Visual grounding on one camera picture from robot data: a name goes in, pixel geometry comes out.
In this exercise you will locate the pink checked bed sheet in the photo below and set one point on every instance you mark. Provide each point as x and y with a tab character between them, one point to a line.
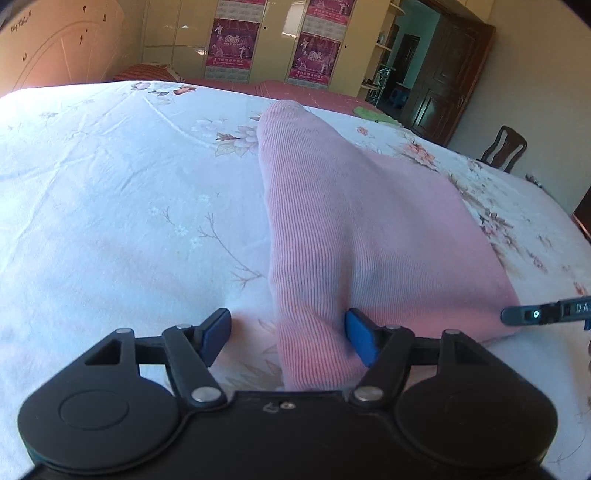
269	89

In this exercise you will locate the dark wooden door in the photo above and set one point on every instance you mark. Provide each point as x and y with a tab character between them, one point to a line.
448	77

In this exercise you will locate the purple poster upper right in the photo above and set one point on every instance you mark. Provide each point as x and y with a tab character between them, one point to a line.
328	18

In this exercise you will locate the cream wardrobe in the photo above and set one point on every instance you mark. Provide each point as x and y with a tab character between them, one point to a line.
177	33

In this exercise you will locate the cream wooden headboard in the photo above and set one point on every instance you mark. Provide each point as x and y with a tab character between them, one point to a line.
53	43

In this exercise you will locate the wooden table edge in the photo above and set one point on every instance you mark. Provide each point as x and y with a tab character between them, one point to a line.
582	215

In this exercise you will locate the purple poster lower left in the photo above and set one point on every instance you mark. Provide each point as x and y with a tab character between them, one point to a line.
230	51

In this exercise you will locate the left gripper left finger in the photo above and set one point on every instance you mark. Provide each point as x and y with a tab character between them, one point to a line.
190	353

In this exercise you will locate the green folded cloth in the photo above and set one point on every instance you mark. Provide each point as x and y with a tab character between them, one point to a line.
375	116

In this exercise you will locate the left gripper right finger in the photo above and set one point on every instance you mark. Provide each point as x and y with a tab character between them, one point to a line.
385	352

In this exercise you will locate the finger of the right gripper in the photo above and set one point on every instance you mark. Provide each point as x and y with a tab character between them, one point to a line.
531	315

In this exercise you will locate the purple poster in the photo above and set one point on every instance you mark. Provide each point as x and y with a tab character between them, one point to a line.
328	18
230	51
313	62

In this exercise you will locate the purple poster lower right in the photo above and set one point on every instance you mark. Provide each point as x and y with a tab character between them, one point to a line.
313	62

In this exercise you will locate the pink knit sweater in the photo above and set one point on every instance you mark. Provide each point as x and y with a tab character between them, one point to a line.
355	229

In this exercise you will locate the dark wooden chair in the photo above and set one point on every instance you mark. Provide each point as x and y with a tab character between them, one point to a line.
506	150

